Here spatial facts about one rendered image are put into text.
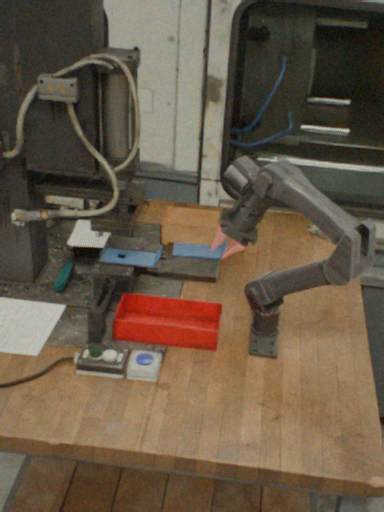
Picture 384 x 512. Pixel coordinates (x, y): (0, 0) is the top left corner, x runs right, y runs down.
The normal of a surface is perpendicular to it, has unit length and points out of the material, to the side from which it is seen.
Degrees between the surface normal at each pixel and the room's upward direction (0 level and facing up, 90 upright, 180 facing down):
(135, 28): 90
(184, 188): 90
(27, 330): 1
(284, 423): 0
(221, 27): 90
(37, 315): 0
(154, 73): 90
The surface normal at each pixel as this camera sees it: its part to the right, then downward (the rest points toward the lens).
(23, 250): -0.12, 0.50
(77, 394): 0.05, -0.86
